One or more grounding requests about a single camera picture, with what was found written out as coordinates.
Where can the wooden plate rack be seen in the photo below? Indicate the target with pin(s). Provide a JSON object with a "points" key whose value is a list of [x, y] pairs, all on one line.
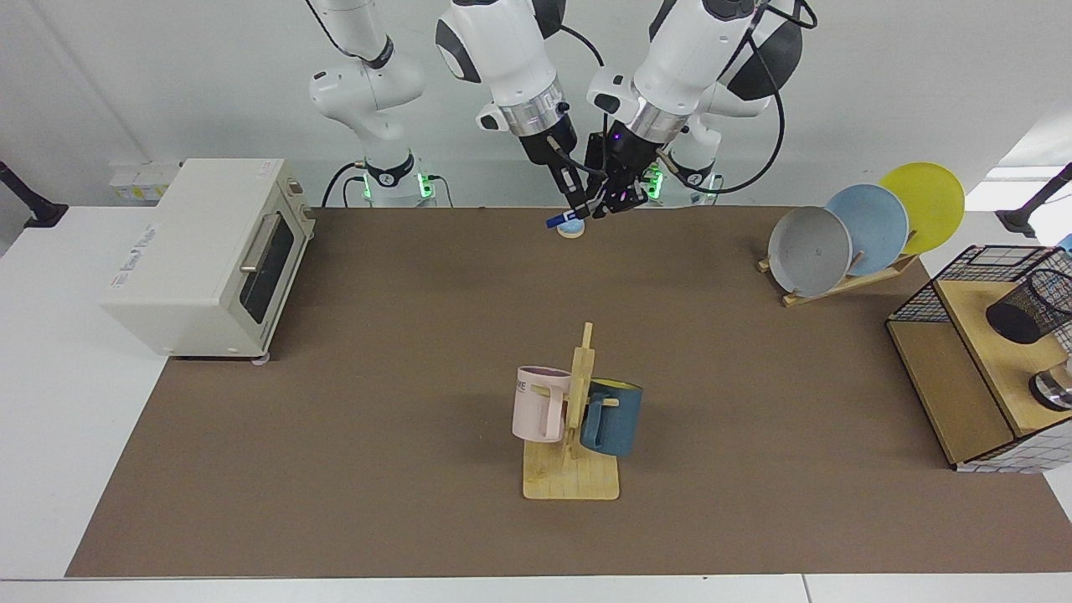
{"points": [[829, 289]]}

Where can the black mesh pen holder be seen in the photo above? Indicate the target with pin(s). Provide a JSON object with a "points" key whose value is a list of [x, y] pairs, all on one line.
{"points": [[1017, 322]]}

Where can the blue and white marker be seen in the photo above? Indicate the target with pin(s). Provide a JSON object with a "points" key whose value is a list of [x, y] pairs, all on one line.
{"points": [[554, 222]]}

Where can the wooden cup stand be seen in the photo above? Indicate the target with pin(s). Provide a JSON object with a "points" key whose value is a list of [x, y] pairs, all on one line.
{"points": [[569, 481]]}

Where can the brown table cloth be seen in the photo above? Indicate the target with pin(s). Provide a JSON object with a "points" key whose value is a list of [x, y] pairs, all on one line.
{"points": [[377, 377]]}

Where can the black camera stand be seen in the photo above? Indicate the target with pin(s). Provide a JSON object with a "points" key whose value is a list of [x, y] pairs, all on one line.
{"points": [[1026, 219], [38, 213]]}

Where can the dark teal cup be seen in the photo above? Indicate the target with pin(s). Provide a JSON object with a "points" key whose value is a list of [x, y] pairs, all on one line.
{"points": [[620, 419]]}

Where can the light blue plate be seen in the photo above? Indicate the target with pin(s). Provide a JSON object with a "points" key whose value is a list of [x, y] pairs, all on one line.
{"points": [[875, 222]]}

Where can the yellow plate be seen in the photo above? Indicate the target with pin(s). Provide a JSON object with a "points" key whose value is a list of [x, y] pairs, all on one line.
{"points": [[930, 197]]}

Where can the pale toaster oven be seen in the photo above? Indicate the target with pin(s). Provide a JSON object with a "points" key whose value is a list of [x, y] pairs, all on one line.
{"points": [[193, 251]]}

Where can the pink cup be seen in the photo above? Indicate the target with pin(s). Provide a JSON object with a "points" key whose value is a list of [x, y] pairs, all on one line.
{"points": [[532, 410]]}

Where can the white wall socket box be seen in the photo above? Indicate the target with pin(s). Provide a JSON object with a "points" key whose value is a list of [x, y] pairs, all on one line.
{"points": [[142, 184]]}

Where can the small blue round bell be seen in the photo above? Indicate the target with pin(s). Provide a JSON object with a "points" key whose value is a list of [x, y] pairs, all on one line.
{"points": [[572, 231]]}

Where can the grey plate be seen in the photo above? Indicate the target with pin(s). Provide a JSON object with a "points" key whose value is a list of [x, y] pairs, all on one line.
{"points": [[808, 251]]}

